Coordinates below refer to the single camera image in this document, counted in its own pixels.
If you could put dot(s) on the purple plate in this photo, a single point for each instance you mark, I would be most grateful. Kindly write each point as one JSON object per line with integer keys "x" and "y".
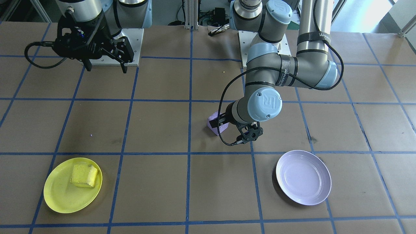
{"x": 304, "y": 178}

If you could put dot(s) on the silver metal connector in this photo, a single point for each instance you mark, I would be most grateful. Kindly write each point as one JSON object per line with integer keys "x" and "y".
{"x": 219, "y": 30}

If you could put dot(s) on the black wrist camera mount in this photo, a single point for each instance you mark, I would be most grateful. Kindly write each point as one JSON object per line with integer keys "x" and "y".
{"x": 71, "y": 39}
{"x": 250, "y": 133}

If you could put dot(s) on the black power supply box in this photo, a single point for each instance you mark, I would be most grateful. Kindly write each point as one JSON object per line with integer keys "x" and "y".
{"x": 219, "y": 14}

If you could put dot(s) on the yellow plate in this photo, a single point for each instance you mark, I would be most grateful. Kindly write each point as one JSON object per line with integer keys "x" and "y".
{"x": 65, "y": 198}

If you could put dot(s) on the purple foam block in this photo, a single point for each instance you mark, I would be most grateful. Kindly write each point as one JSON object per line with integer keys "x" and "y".
{"x": 218, "y": 130}

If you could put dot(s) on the V-shaped metal bar frame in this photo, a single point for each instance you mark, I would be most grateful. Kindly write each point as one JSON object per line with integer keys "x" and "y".
{"x": 41, "y": 11}

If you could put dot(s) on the aluminium frame post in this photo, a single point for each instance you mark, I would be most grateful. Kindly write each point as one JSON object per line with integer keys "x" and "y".
{"x": 191, "y": 13}

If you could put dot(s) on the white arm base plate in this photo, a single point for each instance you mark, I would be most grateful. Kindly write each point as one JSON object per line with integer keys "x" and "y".
{"x": 284, "y": 47}
{"x": 136, "y": 35}

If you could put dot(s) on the yellow foam block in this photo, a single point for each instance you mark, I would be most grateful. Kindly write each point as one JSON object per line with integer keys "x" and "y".
{"x": 83, "y": 175}

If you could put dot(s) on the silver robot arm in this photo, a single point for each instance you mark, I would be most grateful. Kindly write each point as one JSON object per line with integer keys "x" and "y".
{"x": 305, "y": 65}
{"x": 84, "y": 8}

